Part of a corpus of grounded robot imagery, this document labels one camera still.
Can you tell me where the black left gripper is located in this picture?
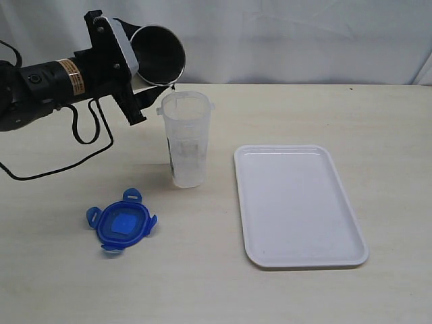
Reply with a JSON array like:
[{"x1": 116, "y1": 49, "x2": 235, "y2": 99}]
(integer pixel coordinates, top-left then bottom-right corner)
[{"x1": 74, "y1": 9, "x2": 162, "y2": 126}]

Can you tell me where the stainless steel cup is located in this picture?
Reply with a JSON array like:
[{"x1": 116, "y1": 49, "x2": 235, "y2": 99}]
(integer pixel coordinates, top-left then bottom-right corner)
[{"x1": 130, "y1": 25, "x2": 186, "y2": 86}]

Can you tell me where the blue container lid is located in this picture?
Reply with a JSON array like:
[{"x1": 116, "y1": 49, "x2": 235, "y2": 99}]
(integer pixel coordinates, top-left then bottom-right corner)
[{"x1": 86, "y1": 188, "x2": 158, "y2": 255}]

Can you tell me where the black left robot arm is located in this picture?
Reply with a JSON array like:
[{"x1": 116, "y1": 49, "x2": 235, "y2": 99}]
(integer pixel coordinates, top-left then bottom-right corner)
[{"x1": 1, "y1": 10, "x2": 165, "y2": 132}]

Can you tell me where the clear plastic container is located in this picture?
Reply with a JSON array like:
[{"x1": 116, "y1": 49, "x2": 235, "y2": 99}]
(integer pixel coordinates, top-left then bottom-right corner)
[{"x1": 157, "y1": 91, "x2": 214, "y2": 188}]

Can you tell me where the white backdrop curtain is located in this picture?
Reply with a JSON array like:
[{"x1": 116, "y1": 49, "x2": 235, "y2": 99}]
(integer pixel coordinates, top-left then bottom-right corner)
[{"x1": 1, "y1": 1, "x2": 431, "y2": 85}]

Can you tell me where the white plastic tray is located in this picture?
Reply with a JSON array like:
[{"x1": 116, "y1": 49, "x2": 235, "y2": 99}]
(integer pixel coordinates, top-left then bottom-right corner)
[{"x1": 234, "y1": 144, "x2": 369, "y2": 269}]

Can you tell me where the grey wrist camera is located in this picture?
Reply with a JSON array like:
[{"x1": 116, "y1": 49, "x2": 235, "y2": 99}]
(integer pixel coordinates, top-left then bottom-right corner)
[{"x1": 108, "y1": 18, "x2": 139, "y2": 78}]

